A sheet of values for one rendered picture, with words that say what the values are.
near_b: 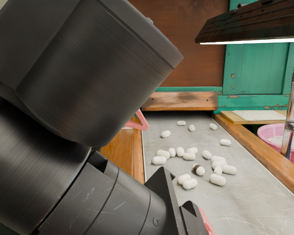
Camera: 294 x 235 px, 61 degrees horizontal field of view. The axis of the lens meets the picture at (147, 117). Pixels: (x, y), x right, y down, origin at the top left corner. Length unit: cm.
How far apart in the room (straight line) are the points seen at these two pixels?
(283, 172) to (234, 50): 57
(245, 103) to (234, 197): 62
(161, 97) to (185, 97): 10
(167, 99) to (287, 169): 50
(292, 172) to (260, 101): 54
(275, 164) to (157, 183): 51
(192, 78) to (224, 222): 67
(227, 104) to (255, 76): 16
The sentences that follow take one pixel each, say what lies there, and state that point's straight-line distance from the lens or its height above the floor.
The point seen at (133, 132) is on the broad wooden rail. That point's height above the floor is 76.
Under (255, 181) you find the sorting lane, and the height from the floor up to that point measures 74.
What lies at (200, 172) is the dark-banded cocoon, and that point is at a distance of 60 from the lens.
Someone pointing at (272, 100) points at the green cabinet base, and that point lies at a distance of 116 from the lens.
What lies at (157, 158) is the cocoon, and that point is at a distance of 64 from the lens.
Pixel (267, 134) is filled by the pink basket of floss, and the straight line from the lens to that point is 95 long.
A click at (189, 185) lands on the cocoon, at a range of 55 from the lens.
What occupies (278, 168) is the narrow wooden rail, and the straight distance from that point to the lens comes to 65.
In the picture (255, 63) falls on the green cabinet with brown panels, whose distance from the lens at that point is 111.
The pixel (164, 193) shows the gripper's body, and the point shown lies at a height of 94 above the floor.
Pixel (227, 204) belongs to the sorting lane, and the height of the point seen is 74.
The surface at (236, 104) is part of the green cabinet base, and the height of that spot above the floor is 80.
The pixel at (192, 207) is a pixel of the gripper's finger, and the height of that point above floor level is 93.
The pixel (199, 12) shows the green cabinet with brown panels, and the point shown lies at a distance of 104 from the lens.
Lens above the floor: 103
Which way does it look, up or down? 16 degrees down
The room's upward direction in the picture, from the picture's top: straight up
